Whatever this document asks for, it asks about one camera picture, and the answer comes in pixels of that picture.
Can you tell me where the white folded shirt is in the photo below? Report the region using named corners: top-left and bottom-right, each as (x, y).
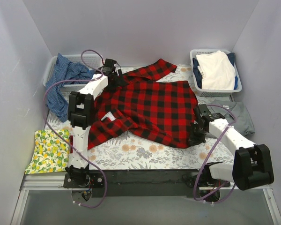
top-left (195, 50), bottom-right (236, 90)

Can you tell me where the lemon print cloth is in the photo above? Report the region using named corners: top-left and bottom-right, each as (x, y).
top-left (25, 129), bottom-right (70, 175)

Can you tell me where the floral print table mat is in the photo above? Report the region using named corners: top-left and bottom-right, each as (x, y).
top-left (47, 65), bottom-right (234, 170)

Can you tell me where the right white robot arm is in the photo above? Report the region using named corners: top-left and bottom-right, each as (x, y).
top-left (189, 104), bottom-right (274, 190)

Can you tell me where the black base beam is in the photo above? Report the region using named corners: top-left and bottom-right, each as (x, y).
top-left (63, 168), bottom-right (216, 199)

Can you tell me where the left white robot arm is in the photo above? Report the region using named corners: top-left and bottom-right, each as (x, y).
top-left (63, 59), bottom-right (127, 188)

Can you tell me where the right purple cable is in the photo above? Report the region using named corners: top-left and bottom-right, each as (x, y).
top-left (192, 105), bottom-right (237, 208)

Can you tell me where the red black plaid shirt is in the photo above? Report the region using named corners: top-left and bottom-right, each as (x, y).
top-left (88, 59), bottom-right (198, 149)

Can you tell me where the grey folded polo shirt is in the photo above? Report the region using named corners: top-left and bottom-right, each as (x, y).
top-left (208, 100), bottom-right (255, 136)

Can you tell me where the blue checked shirt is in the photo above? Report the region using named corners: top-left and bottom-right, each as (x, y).
top-left (46, 53), bottom-right (95, 122)

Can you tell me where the left white plastic basket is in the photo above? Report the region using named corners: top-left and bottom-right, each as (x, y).
top-left (43, 53), bottom-right (103, 90)

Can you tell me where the navy blue folded shirt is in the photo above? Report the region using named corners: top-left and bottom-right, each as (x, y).
top-left (192, 52), bottom-right (239, 90)

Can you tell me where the aluminium frame rail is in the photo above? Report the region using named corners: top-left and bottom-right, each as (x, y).
top-left (11, 172), bottom-right (281, 225)

